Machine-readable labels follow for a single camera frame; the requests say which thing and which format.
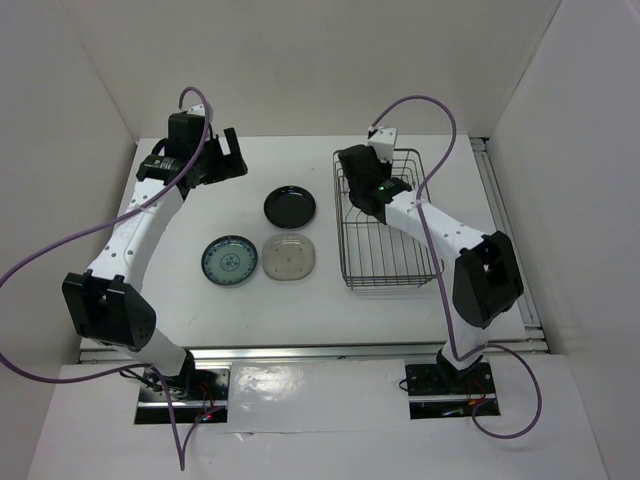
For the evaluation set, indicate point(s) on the black glossy round plate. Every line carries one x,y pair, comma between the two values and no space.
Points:
289,207

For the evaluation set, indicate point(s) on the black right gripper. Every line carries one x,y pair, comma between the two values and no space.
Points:
386,166

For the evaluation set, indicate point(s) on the smoky grey glass plate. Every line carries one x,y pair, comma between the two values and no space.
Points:
288,257

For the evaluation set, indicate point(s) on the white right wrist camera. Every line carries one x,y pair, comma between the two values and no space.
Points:
383,140

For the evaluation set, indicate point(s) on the grey wire dish rack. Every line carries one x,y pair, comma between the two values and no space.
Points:
375,257

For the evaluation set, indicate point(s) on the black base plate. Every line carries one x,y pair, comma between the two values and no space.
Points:
207,398
430,397

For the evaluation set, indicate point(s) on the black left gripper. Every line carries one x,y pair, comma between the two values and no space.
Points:
229,164

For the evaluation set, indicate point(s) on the aluminium rail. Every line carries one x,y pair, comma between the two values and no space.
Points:
505,225
94,354

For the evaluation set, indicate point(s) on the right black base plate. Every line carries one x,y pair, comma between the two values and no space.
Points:
430,397

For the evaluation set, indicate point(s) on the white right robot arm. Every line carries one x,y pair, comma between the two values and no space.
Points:
477,273

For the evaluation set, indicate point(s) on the aluminium right side rail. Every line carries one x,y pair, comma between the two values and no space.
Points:
505,225

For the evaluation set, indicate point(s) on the aluminium front rail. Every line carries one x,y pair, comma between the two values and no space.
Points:
94,354

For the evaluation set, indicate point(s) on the blue floral ceramic plate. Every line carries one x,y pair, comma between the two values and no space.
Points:
229,260

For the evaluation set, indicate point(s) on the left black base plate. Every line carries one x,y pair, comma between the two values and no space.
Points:
207,398

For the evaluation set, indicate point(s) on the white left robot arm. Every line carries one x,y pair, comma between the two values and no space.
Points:
105,301

